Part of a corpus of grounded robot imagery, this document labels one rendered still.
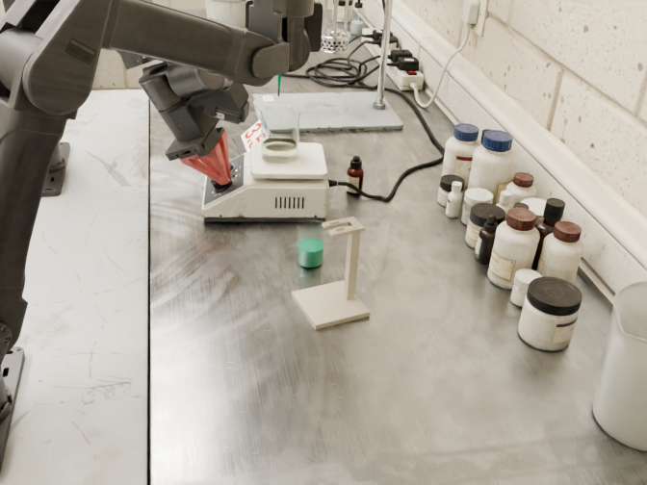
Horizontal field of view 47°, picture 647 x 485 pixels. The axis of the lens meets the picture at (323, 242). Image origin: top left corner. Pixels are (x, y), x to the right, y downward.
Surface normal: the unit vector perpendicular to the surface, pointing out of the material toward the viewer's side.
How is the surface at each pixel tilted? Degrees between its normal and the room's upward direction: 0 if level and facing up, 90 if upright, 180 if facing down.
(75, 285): 0
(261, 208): 90
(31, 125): 89
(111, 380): 0
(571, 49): 90
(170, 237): 0
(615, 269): 90
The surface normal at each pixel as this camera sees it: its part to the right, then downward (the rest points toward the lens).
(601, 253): -0.98, 0.06
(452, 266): 0.05, -0.85
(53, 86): 0.71, 0.40
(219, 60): 0.54, 0.43
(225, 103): -0.25, 0.65
